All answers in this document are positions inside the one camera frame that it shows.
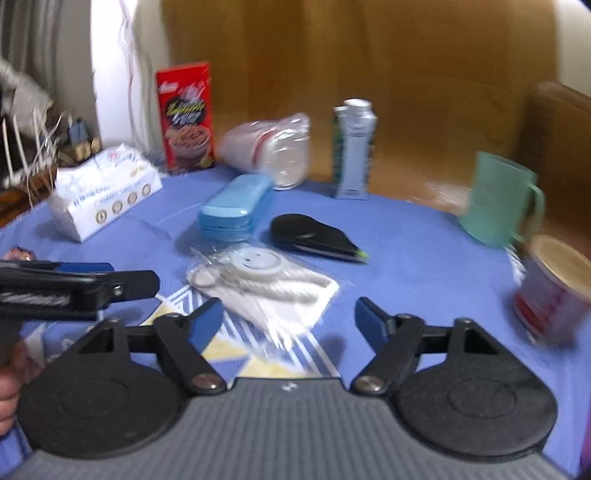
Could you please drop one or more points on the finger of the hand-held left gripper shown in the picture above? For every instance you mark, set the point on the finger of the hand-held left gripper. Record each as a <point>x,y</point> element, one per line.
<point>83,267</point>
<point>134,284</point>

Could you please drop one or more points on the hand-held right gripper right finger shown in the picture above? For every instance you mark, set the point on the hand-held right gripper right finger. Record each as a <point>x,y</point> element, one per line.
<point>369,318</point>

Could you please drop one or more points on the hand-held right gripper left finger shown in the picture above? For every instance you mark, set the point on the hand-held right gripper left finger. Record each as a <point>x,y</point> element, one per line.
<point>207,323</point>

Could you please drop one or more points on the blue glasses case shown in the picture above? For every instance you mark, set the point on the blue glasses case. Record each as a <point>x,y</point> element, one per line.
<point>233,207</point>

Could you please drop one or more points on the person's left hand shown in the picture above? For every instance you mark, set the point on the person's left hand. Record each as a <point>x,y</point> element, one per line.
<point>11,392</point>

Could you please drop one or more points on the blue tablecloth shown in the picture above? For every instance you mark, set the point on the blue tablecloth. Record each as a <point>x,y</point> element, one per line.
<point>415,277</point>

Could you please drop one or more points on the white box at left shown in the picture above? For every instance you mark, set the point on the white box at left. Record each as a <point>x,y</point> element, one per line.
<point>101,189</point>

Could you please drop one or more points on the ornament with white sticks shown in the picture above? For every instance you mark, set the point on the ornament with white sticks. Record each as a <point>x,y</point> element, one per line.
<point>41,154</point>

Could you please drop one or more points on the green white milk carton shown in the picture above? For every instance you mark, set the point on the green white milk carton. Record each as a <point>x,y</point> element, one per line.
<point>353,152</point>

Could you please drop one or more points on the green mug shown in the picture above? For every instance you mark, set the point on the green mug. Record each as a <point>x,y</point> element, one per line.
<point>494,198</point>

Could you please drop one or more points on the red cereal box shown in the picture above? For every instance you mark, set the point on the red cereal box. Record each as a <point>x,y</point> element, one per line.
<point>184,115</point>

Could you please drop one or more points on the paper cup with red print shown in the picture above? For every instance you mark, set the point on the paper cup with red print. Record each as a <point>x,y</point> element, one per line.
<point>549,295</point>

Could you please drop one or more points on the grey curtain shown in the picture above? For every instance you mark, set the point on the grey curtain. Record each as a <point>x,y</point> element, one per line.
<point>37,37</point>

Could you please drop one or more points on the wooden board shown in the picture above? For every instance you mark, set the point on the wooden board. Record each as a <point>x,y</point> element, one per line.
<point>369,55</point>

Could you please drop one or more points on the brown chair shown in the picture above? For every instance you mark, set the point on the brown chair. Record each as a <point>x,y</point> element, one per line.
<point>563,138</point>

